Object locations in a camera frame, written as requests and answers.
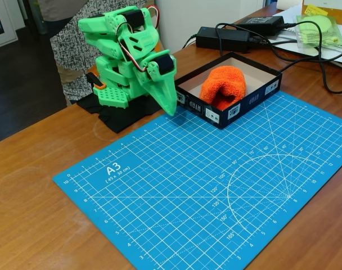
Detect long black power cable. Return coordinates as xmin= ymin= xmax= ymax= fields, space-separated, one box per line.
xmin=215 ymin=21 xmax=342 ymax=95

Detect brown cardboard package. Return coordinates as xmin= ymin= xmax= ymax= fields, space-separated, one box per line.
xmin=301 ymin=0 xmax=342 ymax=25

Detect black power adapter blue light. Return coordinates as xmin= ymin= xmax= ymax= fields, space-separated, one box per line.
xmin=195 ymin=26 xmax=252 ymax=53

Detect orange terry wristband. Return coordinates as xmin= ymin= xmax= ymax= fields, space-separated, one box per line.
xmin=199 ymin=65 xmax=248 ymax=111

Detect white paper sheets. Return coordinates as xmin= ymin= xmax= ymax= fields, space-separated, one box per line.
xmin=268 ymin=9 xmax=342 ymax=71

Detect dark blue cardboard box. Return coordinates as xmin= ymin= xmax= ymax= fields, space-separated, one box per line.
xmin=173 ymin=52 xmax=283 ymax=131

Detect black clamp orange handle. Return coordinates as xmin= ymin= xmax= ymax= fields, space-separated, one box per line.
xmin=85 ymin=71 xmax=106 ymax=91

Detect person in speckled grey garment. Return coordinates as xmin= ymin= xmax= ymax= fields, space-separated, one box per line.
xmin=37 ymin=0 xmax=167 ymax=107

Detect blue A3 cutting mat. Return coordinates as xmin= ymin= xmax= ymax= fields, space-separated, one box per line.
xmin=52 ymin=91 xmax=342 ymax=270

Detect clear bag green printed parts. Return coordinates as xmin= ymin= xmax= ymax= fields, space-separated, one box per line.
xmin=296 ymin=13 xmax=342 ymax=51

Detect black flat power adapter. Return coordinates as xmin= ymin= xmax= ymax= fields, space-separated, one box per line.
xmin=236 ymin=15 xmax=286 ymax=37

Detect white door frame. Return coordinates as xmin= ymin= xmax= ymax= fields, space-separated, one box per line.
xmin=0 ymin=0 xmax=17 ymax=52

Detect yellow sticky note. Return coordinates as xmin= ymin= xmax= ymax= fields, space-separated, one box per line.
xmin=304 ymin=3 xmax=329 ymax=17

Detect black base cloth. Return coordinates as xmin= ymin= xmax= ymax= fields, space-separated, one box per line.
xmin=76 ymin=94 xmax=164 ymax=134

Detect red white servo wire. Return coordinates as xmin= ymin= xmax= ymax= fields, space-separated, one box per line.
xmin=115 ymin=6 xmax=160 ymax=75

